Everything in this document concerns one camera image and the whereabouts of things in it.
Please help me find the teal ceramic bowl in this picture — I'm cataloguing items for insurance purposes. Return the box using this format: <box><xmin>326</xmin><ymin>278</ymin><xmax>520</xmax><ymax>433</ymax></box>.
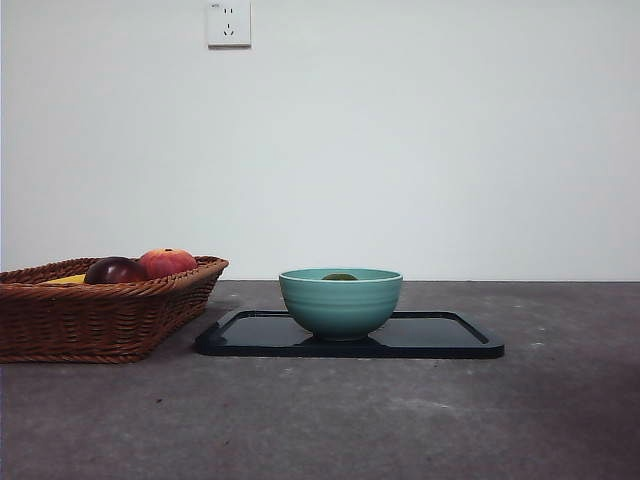
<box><xmin>278</xmin><ymin>268</ymin><xmax>404</xmax><ymax>343</ymax></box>

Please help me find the black rectangular tray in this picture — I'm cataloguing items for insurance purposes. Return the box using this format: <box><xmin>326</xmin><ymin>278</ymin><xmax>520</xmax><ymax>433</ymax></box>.
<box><xmin>194</xmin><ymin>309</ymin><xmax>505</xmax><ymax>359</ymax></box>

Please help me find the dark red plum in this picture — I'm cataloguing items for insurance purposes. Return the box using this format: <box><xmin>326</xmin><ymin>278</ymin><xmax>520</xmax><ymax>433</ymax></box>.
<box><xmin>83</xmin><ymin>256</ymin><xmax>148</xmax><ymax>285</ymax></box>

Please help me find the brown woven wicker basket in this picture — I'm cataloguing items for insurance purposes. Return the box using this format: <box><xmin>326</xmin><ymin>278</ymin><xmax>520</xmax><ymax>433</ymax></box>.
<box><xmin>0</xmin><ymin>255</ymin><xmax>230</xmax><ymax>364</ymax></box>

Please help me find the white wall socket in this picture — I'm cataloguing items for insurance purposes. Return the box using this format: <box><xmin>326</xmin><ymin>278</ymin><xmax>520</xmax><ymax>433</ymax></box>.
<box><xmin>207</xmin><ymin>0</ymin><xmax>252</xmax><ymax>50</ymax></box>

